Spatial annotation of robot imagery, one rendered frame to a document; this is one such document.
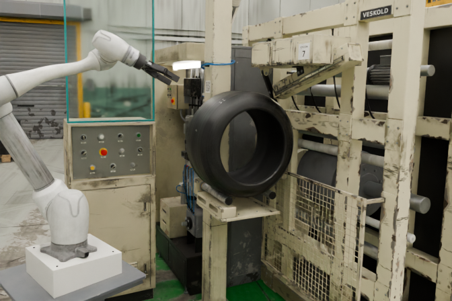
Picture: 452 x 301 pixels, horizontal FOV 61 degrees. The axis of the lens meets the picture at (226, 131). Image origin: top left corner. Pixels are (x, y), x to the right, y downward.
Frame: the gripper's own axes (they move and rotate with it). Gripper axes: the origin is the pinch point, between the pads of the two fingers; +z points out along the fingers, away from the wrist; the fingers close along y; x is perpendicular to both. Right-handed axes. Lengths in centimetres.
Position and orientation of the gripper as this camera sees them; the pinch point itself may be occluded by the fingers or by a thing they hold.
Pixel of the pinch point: (172, 80)
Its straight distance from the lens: 196.6
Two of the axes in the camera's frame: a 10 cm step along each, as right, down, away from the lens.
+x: 4.1, -8.9, 1.9
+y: 4.1, 0.0, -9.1
